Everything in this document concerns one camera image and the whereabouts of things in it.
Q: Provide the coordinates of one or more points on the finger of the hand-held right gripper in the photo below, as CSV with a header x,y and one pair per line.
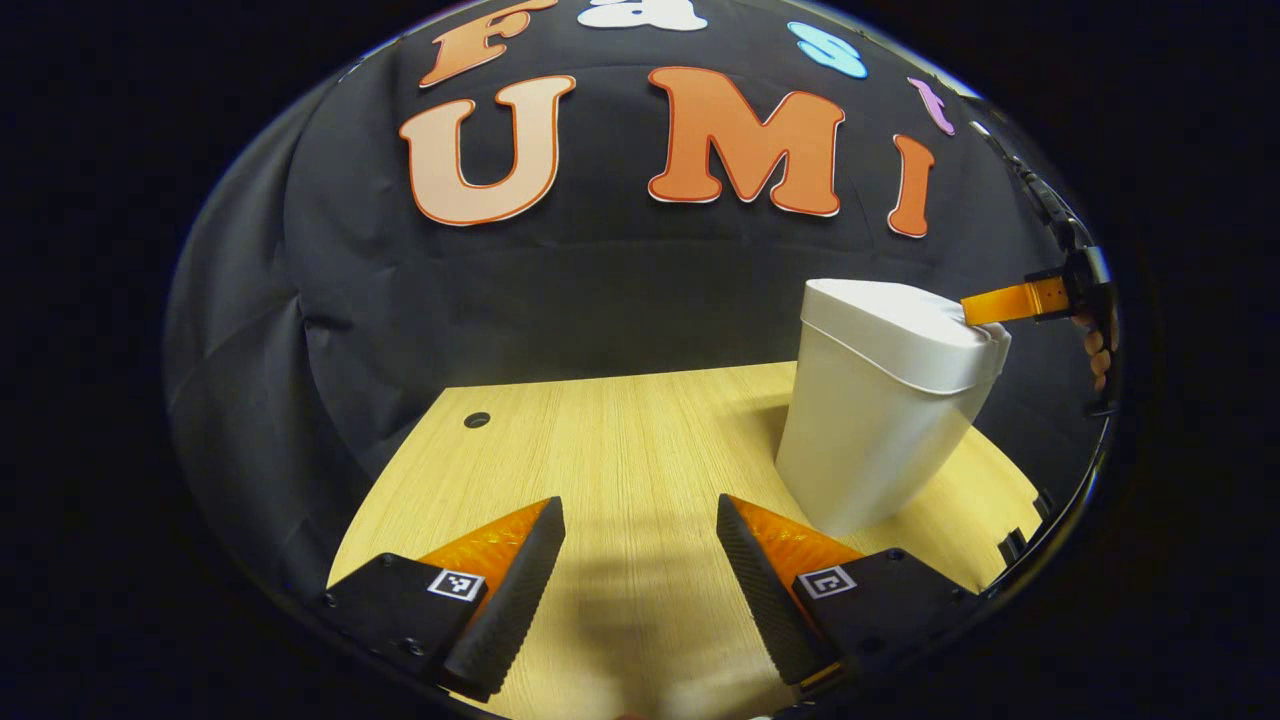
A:
x,y
1005,304

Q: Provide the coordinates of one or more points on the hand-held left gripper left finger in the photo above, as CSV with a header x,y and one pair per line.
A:
x,y
510,600

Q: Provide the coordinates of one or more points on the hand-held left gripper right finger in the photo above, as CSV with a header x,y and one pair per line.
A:
x,y
765,600

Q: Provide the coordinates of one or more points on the white desktop garbage bin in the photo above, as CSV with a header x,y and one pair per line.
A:
x,y
880,420

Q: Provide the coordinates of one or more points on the wooden desktop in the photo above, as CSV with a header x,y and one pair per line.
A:
x,y
620,470

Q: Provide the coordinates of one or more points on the black table bracket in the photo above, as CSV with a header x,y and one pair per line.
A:
x,y
1014,545
1042,504

